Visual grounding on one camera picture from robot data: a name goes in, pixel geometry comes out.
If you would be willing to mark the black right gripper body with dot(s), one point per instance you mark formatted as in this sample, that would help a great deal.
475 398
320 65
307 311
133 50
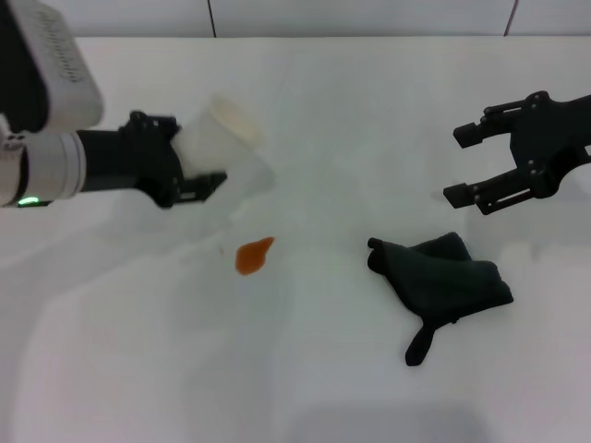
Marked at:
554 138

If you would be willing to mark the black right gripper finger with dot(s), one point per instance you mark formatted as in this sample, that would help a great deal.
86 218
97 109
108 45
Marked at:
498 191
498 120

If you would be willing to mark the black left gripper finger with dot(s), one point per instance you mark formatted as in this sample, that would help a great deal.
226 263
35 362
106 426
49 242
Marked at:
152 124
198 187

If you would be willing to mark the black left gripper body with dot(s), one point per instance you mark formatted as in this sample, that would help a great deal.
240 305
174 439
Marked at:
129 161

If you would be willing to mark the white paper cup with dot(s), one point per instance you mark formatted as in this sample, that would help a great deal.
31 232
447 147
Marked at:
231 138

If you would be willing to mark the dark blue rag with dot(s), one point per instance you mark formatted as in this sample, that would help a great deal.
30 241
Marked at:
438 277

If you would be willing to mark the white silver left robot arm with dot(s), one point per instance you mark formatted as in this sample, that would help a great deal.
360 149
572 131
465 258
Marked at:
51 166

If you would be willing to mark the brown water stain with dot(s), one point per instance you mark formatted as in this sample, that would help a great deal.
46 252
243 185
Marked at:
251 258

